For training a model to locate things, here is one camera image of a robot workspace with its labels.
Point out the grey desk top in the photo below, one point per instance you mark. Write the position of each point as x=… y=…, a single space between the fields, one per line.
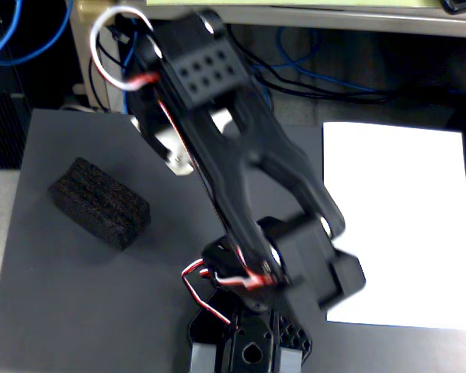
x=314 y=18

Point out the green sheet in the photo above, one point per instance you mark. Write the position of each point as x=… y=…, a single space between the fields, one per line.
x=279 y=2

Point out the black foam cube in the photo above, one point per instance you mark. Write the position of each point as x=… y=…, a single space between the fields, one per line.
x=99 y=204

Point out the grey base mounting block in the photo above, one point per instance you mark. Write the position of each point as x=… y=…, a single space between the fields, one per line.
x=204 y=358
x=291 y=359

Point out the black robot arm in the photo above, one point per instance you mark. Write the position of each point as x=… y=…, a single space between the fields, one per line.
x=233 y=175

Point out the dark grey work board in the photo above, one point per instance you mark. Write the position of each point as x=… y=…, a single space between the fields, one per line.
x=81 y=311

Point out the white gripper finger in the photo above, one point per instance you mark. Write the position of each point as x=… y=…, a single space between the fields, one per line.
x=178 y=155

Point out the beige desk leg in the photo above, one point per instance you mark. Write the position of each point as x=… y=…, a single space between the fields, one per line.
x=81 y=58

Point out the black device on desk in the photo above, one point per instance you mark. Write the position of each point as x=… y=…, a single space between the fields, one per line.
x=460 y=4

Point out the white paper sheet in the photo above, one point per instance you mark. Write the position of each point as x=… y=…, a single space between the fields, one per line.
x=404 y=213

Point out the black computer case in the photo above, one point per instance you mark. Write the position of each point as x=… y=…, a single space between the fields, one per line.
x=2 y=128

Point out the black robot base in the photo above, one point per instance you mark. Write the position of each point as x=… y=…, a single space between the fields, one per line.
x=252 y=349

